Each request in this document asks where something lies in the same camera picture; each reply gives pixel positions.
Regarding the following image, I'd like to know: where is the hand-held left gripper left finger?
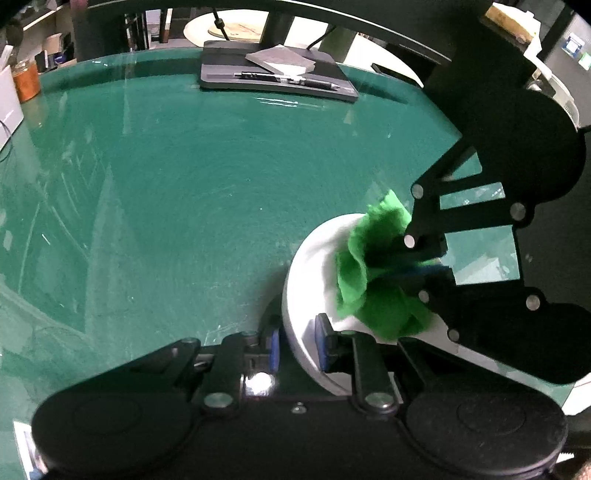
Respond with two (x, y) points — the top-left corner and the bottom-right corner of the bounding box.
(130, 328), (281, 413)

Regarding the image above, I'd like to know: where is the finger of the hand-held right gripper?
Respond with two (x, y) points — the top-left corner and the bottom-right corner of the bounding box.
(392, 137), (537, 262)
(382, 266), (549, 348)

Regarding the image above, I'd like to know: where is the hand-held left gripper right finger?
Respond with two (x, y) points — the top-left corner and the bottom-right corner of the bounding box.
(314, 313), (491, 415)

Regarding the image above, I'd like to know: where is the green cleaning cloth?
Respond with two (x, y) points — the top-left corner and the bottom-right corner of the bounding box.
(334, 189), (437, 343)

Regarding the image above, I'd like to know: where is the white plate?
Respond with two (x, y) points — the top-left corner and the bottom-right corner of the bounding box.
(281, 213), (590, 414)

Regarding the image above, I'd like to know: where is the wooden box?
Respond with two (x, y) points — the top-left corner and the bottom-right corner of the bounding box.
(484, 2), (542, 45)

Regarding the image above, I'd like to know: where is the round cream table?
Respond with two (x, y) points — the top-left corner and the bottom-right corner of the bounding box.
(183, 9), (426, 89)

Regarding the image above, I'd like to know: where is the black curved monitor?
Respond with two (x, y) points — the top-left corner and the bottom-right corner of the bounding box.
(88, 0), (455, 65)

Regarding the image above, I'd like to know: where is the olive green cylinder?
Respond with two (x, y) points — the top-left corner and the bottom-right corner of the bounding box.
(320, 27), (357, 64)

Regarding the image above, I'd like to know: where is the black silver pen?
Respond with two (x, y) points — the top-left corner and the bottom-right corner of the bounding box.
(276, 75), (336, 92)

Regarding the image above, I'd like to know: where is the grey monitor stand base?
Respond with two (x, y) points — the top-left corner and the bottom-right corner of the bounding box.
(199, 40), (360, 103)

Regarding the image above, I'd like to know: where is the grey patterned notepad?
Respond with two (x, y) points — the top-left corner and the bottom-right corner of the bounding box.
(244, 43), (318, 75)

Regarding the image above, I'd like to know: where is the black monitor stand column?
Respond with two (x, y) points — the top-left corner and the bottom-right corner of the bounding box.
(262, 7), (290, 48)

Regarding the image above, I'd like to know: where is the white paper label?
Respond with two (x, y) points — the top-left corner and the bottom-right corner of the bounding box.
(13, 421), (45, 479)

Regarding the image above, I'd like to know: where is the printed round wooden board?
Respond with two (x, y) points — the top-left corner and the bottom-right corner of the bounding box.
(207, 20), (269, 41)

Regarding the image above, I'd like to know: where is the orange jar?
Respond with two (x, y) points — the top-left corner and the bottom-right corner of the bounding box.
(12, 61), (42, 103)

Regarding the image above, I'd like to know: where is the thick black cable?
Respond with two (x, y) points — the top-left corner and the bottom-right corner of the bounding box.
(211, 7), (228, 43)

